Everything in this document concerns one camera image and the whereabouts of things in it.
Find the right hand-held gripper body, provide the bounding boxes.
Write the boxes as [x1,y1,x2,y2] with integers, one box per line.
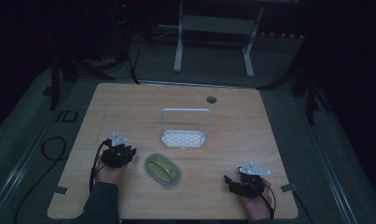
[233,161,272,201]

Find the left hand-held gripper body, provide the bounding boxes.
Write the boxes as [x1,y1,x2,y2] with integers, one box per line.
[101,133,134,170]

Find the person's left hand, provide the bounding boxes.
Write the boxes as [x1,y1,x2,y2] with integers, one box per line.
[94,155,128,187]

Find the person's right hand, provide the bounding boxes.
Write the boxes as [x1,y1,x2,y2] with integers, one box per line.
[238,178,274,222]

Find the black tripod stand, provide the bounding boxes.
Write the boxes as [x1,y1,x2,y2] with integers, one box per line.
[259,27,333,127]
[48,0,142,112]

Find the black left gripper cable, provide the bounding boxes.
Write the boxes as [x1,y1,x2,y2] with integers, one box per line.
[88,138,113,193]

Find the white rack with handle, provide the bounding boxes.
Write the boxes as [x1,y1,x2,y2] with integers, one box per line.
[160,107,212,149]

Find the black floor cable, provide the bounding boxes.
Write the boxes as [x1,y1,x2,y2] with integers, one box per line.
[13,135,68,224]

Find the white metal desk frame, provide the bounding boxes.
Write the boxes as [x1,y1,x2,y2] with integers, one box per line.
[157,0,301,79]

